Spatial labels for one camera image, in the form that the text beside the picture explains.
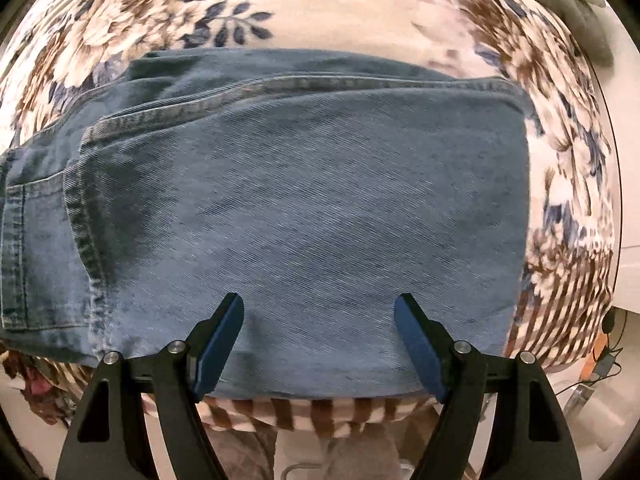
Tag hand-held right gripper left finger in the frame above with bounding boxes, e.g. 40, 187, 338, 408
54, 291, 246, 480

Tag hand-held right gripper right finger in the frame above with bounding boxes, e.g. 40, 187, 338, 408
393, 291, 583, 480

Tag person's pink plush robe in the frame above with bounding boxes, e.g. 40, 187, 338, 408
205, 422, 417, 480

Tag blue denim pants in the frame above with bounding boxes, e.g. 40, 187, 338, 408
0, 47, 532, 401

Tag floral quilt with checked border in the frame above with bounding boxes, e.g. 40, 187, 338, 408
0, 0, 624, 434

